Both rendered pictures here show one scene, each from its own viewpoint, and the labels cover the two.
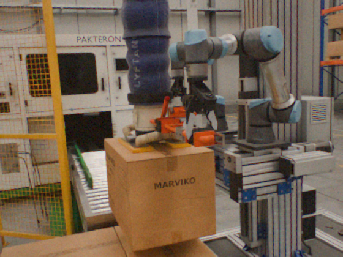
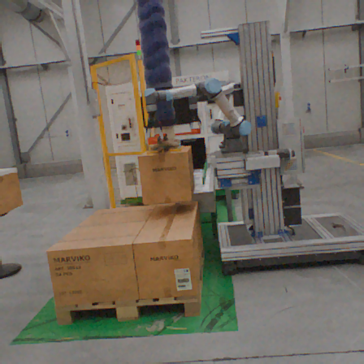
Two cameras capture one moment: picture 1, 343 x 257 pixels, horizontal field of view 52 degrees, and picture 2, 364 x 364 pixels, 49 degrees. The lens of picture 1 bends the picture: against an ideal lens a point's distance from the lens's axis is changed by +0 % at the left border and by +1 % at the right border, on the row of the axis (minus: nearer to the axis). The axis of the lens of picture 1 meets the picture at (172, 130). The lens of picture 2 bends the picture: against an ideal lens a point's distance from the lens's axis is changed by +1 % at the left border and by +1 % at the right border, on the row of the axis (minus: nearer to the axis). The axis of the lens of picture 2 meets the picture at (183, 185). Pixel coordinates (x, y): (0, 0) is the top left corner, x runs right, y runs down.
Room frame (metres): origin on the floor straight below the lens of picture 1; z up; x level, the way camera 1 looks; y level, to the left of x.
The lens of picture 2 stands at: (-1.30, -1.43, 1.32)
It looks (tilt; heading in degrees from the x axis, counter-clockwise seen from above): 9 degrees down; 25
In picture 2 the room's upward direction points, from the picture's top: 6 degrees counter-clockwise
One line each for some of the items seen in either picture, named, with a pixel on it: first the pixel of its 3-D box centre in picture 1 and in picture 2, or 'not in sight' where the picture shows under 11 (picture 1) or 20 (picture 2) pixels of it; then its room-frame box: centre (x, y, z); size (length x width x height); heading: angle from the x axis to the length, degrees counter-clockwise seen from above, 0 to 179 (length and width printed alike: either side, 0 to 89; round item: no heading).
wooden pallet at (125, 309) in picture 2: not in sight; (142, 275); (1.37, 0.28, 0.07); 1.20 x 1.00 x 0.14; 19
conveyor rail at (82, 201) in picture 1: (76, 181); not in sight; (3.10, 0.91, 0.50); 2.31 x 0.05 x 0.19; 19
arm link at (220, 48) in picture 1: (208, 48); (162, 96); (1.28, -0.14, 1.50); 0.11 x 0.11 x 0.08; 50
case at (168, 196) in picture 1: (154, 182); (168, 173); (1.74, 0.11, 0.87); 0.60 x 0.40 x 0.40; 20
